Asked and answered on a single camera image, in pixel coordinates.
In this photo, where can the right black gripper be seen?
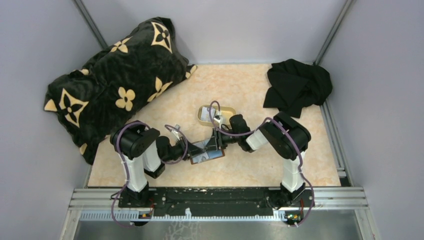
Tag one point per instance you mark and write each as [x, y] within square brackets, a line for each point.
[212, 144]

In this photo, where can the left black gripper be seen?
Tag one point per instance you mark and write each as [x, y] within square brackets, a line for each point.
[192, 152]

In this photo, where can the brown leather card holder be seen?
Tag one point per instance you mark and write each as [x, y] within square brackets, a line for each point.
[207, 154]

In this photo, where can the silver VIP card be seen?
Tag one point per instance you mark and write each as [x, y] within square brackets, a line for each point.
[205, 115]

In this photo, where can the beige oval tray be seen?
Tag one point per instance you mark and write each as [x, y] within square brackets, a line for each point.
[226, 111]

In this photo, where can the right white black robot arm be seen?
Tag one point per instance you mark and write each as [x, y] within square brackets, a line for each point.
[288, 138]

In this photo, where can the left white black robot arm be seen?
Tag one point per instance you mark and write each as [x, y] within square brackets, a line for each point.
[143, 151]

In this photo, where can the black floral plush pillow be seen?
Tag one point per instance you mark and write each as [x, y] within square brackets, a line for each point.
[117, 82]

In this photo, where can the crumpled black cloth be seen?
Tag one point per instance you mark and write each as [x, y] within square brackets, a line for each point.
[295, 85]

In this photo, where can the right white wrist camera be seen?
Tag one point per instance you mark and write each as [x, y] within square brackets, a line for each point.
[218, 119]

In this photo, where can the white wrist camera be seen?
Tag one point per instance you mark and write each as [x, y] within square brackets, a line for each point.
[176, 129]
[218, 119]

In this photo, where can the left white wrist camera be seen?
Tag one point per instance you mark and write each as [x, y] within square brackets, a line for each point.
[176, 129]

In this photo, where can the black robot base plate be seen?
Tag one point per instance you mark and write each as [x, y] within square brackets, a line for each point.
[215, 201]

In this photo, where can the white toothed cable rail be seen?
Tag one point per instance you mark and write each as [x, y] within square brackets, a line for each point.
[136, 216]

